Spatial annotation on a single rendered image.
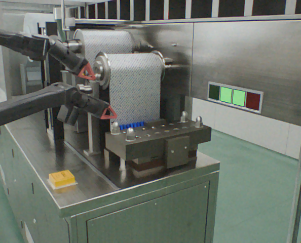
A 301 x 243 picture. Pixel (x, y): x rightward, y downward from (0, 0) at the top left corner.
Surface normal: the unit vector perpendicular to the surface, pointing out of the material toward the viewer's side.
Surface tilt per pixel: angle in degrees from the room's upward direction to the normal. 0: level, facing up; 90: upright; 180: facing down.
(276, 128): 90
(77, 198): 0
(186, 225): 90
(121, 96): 90
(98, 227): 90
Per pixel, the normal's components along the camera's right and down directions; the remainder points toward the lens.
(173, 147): 0.55, 0.24
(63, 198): 0.01, -0.96
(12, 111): 0.86, 0.28
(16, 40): 0.05, 0.43
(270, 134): -0.84, 0.14
